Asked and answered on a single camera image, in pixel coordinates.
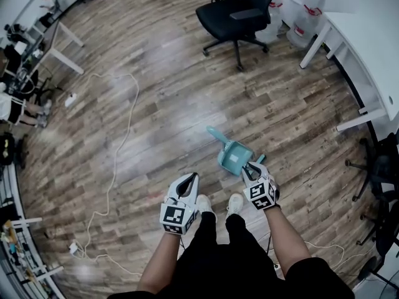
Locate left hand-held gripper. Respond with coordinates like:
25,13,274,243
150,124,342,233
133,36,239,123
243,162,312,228
159,172,201,236

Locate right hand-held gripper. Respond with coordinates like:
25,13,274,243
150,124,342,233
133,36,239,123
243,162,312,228
241,162,281,211

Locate person's left forearm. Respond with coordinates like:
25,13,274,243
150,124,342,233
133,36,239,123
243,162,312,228
137,230,183,294

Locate person's right forearm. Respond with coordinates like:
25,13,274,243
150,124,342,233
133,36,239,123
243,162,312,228
264,207,312,280

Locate person's left white shoe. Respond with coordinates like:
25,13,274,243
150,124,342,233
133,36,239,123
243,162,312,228
195,194,214,214

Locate person's white shoe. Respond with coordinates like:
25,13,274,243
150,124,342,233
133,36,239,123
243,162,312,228
195,194,214,214
226,193,244,217

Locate teal dustpan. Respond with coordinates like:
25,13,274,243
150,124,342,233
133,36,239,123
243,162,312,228
206,125,255,177

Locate person's right white shoe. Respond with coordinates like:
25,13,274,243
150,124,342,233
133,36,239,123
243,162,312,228
226,193,244,217

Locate person's black clothes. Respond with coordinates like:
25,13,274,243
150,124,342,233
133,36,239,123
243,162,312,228
107,212,356,299

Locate black floor stand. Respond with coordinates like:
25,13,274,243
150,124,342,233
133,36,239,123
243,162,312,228
357,255,399,291

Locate clear water bottle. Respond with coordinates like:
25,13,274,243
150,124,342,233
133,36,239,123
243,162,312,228
286,4,324,48
257,0,284,43

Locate white shelving rack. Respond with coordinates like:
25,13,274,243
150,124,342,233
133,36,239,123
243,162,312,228
0,166,65,299

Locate black mesh headrest office chair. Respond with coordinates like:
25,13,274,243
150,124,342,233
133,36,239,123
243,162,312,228
195,0,287,72

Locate dark desk with white legs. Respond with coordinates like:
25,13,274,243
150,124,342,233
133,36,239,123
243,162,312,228
24,20,85,75

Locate long white cable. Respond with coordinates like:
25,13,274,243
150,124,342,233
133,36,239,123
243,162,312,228
70,72,143,277

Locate thin white cable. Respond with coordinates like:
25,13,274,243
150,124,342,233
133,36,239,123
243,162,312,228
304,240,378,273

